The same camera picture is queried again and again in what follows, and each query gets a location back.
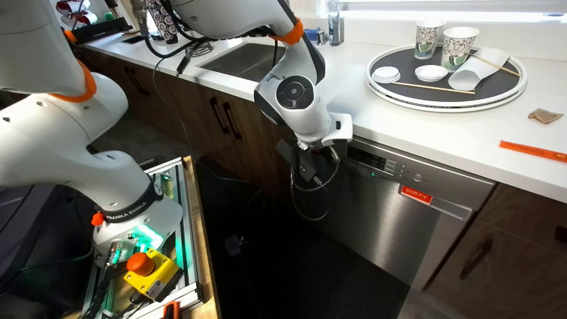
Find white paper cup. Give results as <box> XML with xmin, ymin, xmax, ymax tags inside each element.
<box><xmin>448</xmin><ymin>47</ymin><xmax>511</xmax><ymax>92</ymax></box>

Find chrome tap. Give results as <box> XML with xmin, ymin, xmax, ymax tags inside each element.
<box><xmin>327</xmin><ymin>0</ymin><xmax>345</xmax><ymax>47</ymax></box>

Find patterned paper cup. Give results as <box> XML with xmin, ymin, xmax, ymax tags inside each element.
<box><xmin>414</xmin><ymin>19</ymin><xmax>447</xmax><ymax>60</ymax></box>
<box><xmin>441</xmin><ymin>27</ymin><xmax>480</xmax><ymax>73</ymax></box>

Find red sign magnet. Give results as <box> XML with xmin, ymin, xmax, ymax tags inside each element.
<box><xmin>400</xmin><ymin>185</ymin><xmax>434</xmax><ymax>206</ymax></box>

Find stainless steel dishwasher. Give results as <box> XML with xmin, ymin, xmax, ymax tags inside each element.
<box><xmin>310</xmin><ymin>136</ymin><xmax>496</xmax><ymax>293</ymax></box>

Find window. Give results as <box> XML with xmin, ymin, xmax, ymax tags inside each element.
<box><xmin>325</xmin><ymin>0</ymin><xmax>567</xmax><ymax>15</ymax></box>

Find wooden cabinet door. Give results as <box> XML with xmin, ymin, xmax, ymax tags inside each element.
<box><xmin>128</xmin><ymin>62</ymin><xmax>195</xmax><ymax>153</ymax></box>
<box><xmin>81</xmin><ymin>47</ymin><xmax>139</xmax><ymax>117</ymax></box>
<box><xmin>223</xmin><ymin>94</ymin><xmax>295</xmax><ymax>202</ymax></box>
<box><xmin>171</xmin><ymin>78</ymin><xmax>233</xmax><ymax>180</ymax></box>

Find orange ruler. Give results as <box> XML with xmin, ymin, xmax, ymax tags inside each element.
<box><xmin>499</xmin><ymin>140</ymin><xmax>567</xmax><ymax>163</ymax></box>

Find round black and white tray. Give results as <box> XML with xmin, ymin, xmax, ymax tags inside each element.
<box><xmin>365</xmin><ymin>43</ymin><xmax>528</xmax><ymax>113</ymax></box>

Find stack of patterned paper cups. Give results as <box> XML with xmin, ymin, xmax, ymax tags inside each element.
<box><xmin>145</xmin><ymin>0</ymin><xmax>179</xmax><ymax>44</ymax></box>

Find wooden drawer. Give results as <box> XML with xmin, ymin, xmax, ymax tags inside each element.
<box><xmin>424</xmin><ymin>219</ymin><xmax>567</xmax><ymax>319</ymax></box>
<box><xmin>477</xmin><ymin>183</ymin><xmax>567</xmax><ymax>257</ymax></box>

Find dishwasher door handle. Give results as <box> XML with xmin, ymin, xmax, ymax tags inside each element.
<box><xmin>431</xmin><ymin>194</ymin><xmax>473</xmax><ymax>222</ymax></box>

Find stack of white lids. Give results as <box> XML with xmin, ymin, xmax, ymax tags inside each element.
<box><xmin>371</xmin><ymin>66</ymin><xmax>402</xmax><ymax>84</ymax></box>
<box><xmin>415</xmin><ymin>65</ymin><xmax>449</xmax><ymax>83</ymax></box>

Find steel sink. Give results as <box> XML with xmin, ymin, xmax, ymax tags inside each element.
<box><xmin>197</xmin><ymin>42</ymin><xmax>287</xmax><ymax>83</ymax></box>

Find black cable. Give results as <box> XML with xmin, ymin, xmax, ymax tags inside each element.
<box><xmin>143</xmin><ymin>27</ymin><xmax>214</xmax><ymax>77</ymax></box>

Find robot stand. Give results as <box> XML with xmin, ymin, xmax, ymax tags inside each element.
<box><xmin>82</xmin><ymin>155</ymin><xmax>222</xmax><ymax>319</ymax></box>

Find row of red white cups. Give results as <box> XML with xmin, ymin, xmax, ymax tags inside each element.
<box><xmin>56</xmin><ymin>0</ymin><xmax>98</xmax><ymax>28</ymax></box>

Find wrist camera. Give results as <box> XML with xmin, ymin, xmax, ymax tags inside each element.
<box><xmin>276</xmin><ymin>139</ymin><xmax>318</xmax><ymax>183</ymax></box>

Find wooden stir stick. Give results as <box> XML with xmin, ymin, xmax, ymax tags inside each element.
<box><xmin>470</xmin><ymin>54</ymin><xmax>521</xmax><ymax>77</ymax></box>
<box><xmin>392</xmin><ymin>81</ymin><xmax>476</xmax><ymax>95</ymax></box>

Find black cup holder tray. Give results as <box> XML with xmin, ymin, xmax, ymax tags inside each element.
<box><xmin>70</xmin><ymin>17</ymin><xmax>134</xmax><ymax>44</ymax></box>

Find dishwasher door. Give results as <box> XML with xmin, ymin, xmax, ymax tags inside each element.
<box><xmin>312</xmin><ymin>138</ymin><xmax>496</xmax><ymax>293</ymax></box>

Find yellow emergency stop button box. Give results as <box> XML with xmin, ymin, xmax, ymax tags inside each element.
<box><xmin>123</xmin><ymin>248</ymin><xmax>184</xmax><ymax>303</ymax></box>

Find brown paper sachet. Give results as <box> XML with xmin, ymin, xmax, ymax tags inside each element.
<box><xmin>528</xmin><ymin>108</ymin><xmax>564</xmax><ymax>124</ymax></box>

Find black cabinet door handle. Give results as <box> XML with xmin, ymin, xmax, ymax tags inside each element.
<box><xmin>124</xmin><ymin>66</ymin><xmax>139</xmax><ymax>92</ymax></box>
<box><xmin>132</xmin><ymin>70</ymin><xmax>150</xmax><ymax>97</ymax></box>
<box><xmin>209</xmin><ymin>96</ymin><xmax>229</xmax><ymax>135</ymax></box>
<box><xmin>222</xmin><ymin>101</ymin><xmax>242</xmax><ymax>141</ymax></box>

